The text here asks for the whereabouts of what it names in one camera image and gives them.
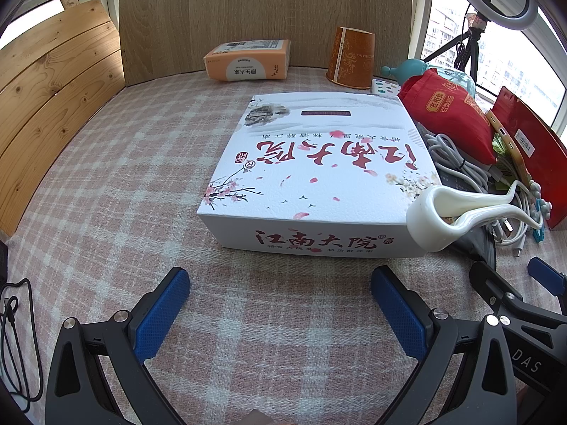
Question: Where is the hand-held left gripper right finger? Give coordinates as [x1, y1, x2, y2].
[371, 266, 532, 425]

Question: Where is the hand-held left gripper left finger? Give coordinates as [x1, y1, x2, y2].
[44, 267, 191, 425]

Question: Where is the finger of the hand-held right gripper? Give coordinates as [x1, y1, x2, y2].
[470, 262, 523, 315]
[528, 257, 567, 315]

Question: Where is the black wet wipe pack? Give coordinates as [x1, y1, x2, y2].
[447, 226, 499, 271]

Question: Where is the white flexible phone holder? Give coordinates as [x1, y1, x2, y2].
[406, 181, 543, 253]

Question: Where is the red box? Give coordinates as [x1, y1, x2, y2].
[492, 86, 567, 230]

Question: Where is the white floral printed box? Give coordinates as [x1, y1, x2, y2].
[197, 91, 441, 260]

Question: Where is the orange tissue pack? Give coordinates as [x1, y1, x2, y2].
[204, 39, 293, 83]

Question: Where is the blue flower-shaped clip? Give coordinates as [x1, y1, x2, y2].
[527, 183, 552, 243]

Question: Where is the pink plaid tablecloth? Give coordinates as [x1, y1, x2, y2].
[9, 66, 567, 425]

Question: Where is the phone in yellow case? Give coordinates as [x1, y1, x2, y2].
[486, 110, 532, 187]

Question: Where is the small dotted tissue packet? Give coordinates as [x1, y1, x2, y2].
[370, 77, 404, 97]

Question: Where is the teal bottle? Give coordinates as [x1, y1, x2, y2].
[381, 59, 477, 98]

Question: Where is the wooden slat panel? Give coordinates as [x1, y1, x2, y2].
[0, 0, 127, 237]

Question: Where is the orange paper cup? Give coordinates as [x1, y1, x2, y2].
[326, 27, 376, 90]

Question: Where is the light wooden back panel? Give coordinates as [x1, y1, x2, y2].
[119, 0, 437, 87]

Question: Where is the white cable bundle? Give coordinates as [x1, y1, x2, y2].
[421, 130, 543, 257]

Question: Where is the black cable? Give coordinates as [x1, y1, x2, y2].
[0, 278, 38, 408]

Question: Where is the red drawstring bag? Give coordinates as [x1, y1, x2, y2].
[397, 68, 499, 164]

